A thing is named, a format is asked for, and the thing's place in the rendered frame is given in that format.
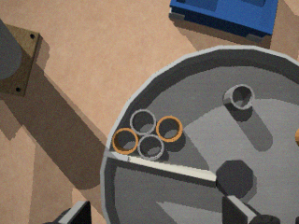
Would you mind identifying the grey metal ring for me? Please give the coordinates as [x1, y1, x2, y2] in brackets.
[222, 84, 255, 111]
[130, 109, 156, 135]
[137, 133, 164, 161]

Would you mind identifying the blue crate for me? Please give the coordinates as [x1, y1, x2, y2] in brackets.
[168, 0, 278, 43]

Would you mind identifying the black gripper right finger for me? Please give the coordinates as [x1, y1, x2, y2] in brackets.
[222, 196, 280, 224]

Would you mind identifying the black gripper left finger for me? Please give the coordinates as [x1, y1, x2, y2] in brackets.
[43, 201, 92, 224]

